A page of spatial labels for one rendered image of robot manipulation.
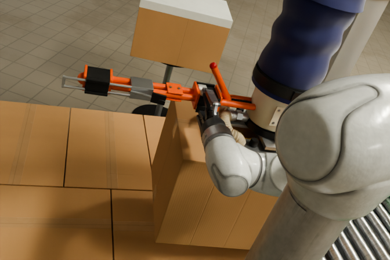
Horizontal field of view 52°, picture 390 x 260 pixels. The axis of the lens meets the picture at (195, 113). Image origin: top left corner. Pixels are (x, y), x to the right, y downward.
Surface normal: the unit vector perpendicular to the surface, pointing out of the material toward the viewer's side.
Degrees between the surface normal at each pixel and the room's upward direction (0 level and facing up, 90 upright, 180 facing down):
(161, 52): 90
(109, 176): 0
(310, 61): 75
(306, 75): 85
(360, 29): 90
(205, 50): 90
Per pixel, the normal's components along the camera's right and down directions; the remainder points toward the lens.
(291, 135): -0.82, 0.01
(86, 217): 0.25, -0.81
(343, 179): 0.01, 0.63
